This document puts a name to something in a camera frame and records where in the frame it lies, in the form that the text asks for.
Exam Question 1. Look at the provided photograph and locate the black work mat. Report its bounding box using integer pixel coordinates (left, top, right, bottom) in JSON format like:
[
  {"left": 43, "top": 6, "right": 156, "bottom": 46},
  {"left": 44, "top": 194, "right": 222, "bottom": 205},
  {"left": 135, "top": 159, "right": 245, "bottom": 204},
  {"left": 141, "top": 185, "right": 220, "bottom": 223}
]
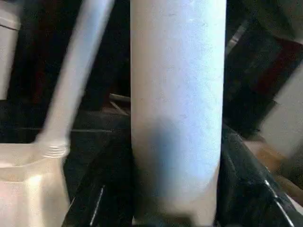
[{"left": 0, "top": 100, "right": 134, "bottom": 199}]

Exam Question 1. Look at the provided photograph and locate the white plastic table top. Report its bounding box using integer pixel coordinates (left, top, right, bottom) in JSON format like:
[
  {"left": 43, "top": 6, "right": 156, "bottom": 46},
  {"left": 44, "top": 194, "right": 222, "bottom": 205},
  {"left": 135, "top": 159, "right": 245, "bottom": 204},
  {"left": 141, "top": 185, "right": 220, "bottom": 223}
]
[{"left": 0, "top": 141, "right": 72, "bottom": 227}]

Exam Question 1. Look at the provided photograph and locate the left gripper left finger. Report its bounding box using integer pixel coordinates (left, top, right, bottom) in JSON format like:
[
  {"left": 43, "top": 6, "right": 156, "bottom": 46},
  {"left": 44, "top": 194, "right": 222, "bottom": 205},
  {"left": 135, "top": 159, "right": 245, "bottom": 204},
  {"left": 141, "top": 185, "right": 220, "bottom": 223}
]
[{"left": 61, "top": 136, "right": 138, "bottom": 227}]

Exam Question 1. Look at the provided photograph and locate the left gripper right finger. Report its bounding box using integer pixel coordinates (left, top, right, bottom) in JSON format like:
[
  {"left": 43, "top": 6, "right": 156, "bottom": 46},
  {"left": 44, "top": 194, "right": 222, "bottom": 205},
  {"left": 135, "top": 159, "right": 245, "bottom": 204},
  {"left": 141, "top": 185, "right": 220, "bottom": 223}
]
[{"left": 214, "top": 124, "right": 303, "bottom": 227}]

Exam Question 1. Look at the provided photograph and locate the white plastic table leg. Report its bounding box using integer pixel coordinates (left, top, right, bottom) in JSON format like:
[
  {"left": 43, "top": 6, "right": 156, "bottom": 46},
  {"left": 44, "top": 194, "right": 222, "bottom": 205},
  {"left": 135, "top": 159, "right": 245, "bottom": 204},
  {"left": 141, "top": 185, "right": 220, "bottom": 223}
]
[
  {"left": 35, "top": 0, "right": 116, "bottom": 157},
  {"left": 130, "top": 0, "right": 227, "bottom": 227}
]

